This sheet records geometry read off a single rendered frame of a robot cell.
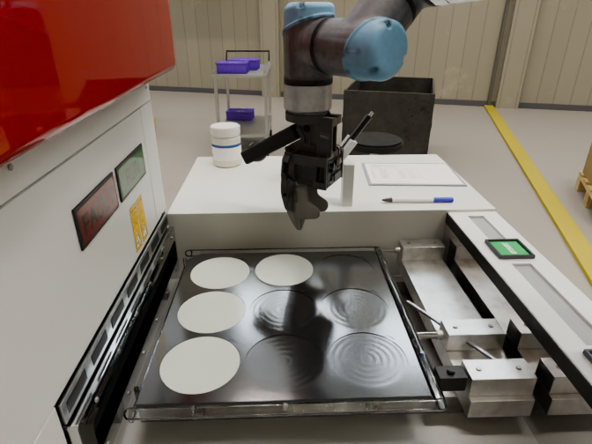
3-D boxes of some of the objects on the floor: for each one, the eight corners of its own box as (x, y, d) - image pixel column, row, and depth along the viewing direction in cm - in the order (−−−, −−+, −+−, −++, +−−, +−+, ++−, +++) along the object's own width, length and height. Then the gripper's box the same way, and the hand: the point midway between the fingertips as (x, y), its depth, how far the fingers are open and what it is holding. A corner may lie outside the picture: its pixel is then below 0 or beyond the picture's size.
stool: (416, 225, 293) (428, 131, 265) (403, 262, 251) (416, 154, 223) (339, 212, 312) (344, 123, 284) (314, 245, 269) (317, 144, 241)
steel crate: (425, 143, 474) (434, 77, 444) (431, 173, 385) (442, 94, 355) (350, 138, 490) (353, 75, 460) (338, 167, 401) (342, 91, 371)
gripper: (325, 120, 63) (321, 247, 73) (348, 108, 71) (342, 226, 80) (273, 114, 67) (277, 236, 76) (300, 104, 74) (299, 217, 84)
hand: (296, 222), depth 79 cm, fingers closed
